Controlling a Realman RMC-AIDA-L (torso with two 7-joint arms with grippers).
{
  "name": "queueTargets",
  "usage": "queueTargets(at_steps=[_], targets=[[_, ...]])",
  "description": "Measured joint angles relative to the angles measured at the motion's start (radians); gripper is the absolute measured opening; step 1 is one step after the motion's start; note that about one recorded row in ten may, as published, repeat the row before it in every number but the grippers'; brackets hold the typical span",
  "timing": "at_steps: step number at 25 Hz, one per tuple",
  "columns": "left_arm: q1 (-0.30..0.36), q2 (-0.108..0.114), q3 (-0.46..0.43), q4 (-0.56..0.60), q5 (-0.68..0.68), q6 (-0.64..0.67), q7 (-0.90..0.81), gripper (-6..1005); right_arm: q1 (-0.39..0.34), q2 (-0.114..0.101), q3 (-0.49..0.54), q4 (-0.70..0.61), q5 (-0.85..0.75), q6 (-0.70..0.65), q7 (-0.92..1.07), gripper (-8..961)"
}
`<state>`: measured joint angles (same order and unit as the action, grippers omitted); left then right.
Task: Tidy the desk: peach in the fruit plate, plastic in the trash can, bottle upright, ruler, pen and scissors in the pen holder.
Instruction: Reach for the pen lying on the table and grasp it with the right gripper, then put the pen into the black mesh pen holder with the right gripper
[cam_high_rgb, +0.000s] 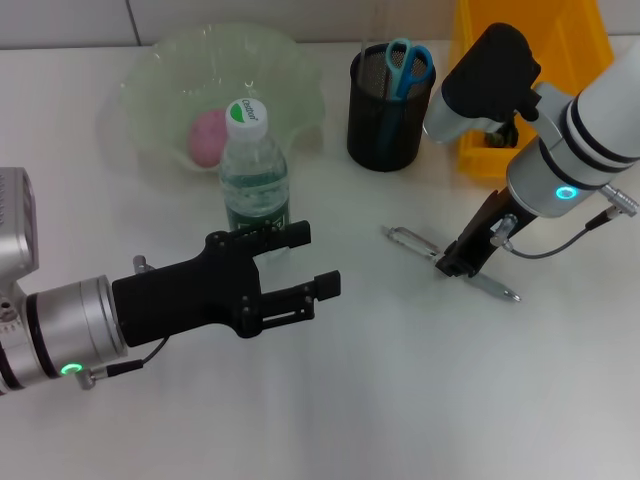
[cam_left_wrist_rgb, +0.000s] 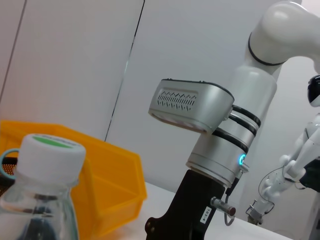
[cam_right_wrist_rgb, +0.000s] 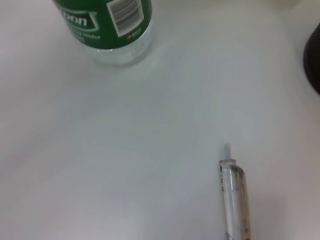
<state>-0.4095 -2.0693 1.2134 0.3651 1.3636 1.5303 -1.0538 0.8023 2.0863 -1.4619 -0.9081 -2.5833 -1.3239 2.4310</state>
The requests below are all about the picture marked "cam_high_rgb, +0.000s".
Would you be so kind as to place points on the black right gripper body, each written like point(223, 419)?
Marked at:
point(490, 230)

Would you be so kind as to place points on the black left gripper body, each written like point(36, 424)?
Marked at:
point(185, 300)

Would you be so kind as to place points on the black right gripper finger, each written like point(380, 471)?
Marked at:
point(452, 265)

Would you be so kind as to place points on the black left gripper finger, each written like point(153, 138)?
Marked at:
point(327, 285)
point(295, 235)

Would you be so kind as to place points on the silver white ballpoint pen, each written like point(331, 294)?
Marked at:
point(492, 286)

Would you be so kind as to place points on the clear green-label water bottle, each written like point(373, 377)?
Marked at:
point(255, 175)

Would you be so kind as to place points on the green plastic wrapper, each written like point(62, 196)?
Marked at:
point(502, 136)

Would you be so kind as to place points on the pink toy peach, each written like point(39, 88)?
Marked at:
point(207, 137)

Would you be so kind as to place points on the blue teal scissors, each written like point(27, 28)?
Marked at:
point(407, 75)

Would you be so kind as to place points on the clear plastic ruler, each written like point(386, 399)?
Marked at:
point(367, 35)

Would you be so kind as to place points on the black mesh pen holder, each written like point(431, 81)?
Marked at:
point(365, 135)

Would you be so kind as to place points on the green glass fruit plate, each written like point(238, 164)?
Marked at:
point(165, 100)

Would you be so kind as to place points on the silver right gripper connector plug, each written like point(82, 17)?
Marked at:
point(502, 229)

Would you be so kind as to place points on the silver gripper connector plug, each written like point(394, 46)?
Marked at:
point(142, 264)
point(502, 229)

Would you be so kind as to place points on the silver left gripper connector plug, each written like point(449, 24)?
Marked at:
point(142, 264)

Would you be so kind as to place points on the yellow plastic bin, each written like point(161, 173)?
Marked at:
point(575, 40)

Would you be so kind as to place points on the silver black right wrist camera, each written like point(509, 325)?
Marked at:
point(480, 85)

